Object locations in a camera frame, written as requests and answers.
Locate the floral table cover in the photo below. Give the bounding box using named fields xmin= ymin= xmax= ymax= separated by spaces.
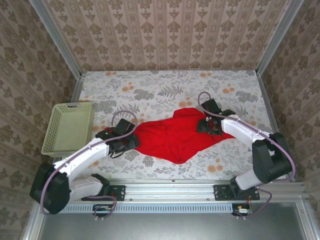
xmin=53 ymin=70 xmax=288 ymax=181

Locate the aluminium frame post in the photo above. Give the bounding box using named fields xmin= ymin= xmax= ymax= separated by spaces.
xmin=28 ymin=0 xmax=83 ymax=78
xmin=255 ymin=0 xmax=305 ymax=76

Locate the red t-shirt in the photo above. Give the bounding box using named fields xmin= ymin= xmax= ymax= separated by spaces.
xmin=133 ymin=107 xmax=236 ymax=165

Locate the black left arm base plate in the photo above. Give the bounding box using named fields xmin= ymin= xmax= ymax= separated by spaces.
xmin=81 ymin=184 xmax=126 ymax=202

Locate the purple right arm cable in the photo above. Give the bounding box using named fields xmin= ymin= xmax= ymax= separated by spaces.
xmin=197 ymin=91 xmax=297 ymax=221

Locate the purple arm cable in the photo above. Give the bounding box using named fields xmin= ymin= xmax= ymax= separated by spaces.
xmin=197 ymin=91 xmax=297 ymax=221
xmin=39 ymin=109 xmax=138 ymax=222

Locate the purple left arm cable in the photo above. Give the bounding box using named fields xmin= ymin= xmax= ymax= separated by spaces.
xmin=39 ymin=109 xmax=138 ymax=222

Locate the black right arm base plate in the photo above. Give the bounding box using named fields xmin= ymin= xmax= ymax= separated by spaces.
xmin=214 ymin=184 xmax=260 ymax=201

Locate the aluminium mounting rail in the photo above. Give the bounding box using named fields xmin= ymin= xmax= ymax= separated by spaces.
xmin=36 ymin=181 xmax=310 ymax=201

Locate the grey slotted cable duct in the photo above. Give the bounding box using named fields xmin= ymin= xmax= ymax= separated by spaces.
xmin=46 ymin=202 xmax=235 ymax=214

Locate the pale green perforated plastic basket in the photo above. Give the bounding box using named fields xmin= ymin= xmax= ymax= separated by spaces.
xmin=41 ymin=101 xmax=96 ymax=159

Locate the grey metal sheet panel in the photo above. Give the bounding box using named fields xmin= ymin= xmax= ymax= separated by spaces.
xmin=37 ymin=202 xmax=307 ymax=240

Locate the small black connector box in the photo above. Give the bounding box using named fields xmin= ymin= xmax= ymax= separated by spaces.
xmin=92 ymin=203 xmax=113 ymax=217
xmin=231 ymin=203 xmax=252 ymax=216

